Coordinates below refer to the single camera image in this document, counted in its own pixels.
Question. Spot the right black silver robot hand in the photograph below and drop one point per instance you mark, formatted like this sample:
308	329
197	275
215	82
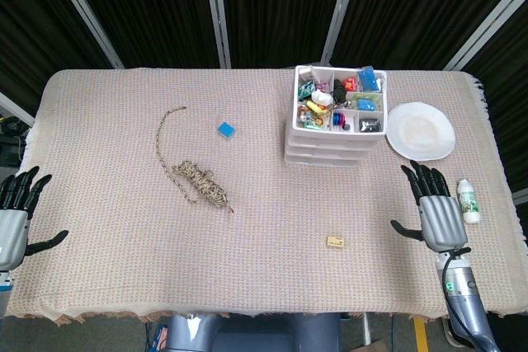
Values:
441	220

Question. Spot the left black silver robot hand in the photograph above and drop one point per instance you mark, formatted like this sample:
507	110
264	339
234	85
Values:
10	232

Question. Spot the yellow eraser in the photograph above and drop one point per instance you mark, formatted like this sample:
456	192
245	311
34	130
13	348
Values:
335	242

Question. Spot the clear plastic drawer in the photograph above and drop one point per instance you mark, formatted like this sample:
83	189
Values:
326	139
317	161
321	151

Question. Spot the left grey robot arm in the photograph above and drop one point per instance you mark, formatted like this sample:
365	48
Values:
4	290

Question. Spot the small blue square object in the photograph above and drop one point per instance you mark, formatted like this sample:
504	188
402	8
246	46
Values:
226	129

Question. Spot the white bottle green label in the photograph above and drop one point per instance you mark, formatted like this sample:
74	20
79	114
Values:
468	201

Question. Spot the white paper plate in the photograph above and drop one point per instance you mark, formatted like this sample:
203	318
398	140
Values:
420	131

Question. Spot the black binder clips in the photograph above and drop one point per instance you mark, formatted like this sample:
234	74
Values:
370	125

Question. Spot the blue green wrapped packet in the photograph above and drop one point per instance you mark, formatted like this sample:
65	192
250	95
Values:
365	104

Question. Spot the blue red clip stack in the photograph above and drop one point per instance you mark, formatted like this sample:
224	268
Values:
340	118

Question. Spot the blue plastic packet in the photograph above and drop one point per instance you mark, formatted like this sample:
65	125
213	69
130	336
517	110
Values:
369	79

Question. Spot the red snack packet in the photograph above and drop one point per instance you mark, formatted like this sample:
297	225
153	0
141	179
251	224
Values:
351	84

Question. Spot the black small object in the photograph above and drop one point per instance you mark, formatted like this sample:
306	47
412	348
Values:
339	91

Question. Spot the yellow sponge block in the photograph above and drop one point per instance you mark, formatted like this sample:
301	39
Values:
317	109

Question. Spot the white round object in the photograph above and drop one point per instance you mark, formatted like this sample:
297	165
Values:
322	98

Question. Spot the beige woven tablecloth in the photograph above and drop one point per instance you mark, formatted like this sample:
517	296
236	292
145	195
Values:
264	265

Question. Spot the green printed card packet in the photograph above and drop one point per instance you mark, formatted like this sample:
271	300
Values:
306	90

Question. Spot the grey robot torso base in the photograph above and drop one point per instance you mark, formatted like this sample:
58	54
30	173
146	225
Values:
247	333

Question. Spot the white drawer organizer with items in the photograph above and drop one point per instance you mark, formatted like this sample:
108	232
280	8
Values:
295	121

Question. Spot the grey metal partition post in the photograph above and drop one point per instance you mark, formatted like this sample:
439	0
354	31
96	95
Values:
491	18
216	10
341	10
82	10

